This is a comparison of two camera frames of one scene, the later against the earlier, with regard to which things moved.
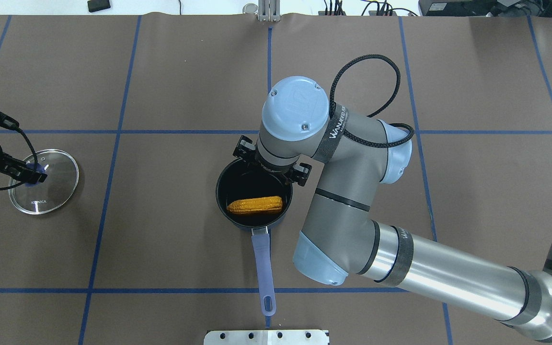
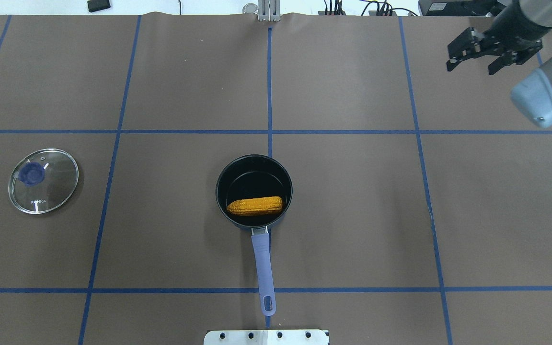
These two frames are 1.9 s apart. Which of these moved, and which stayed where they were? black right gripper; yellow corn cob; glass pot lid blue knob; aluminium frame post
Moved: black right gripper
Stayed: aluminium frame post; yellow corn cob; glass pot lid blue knob
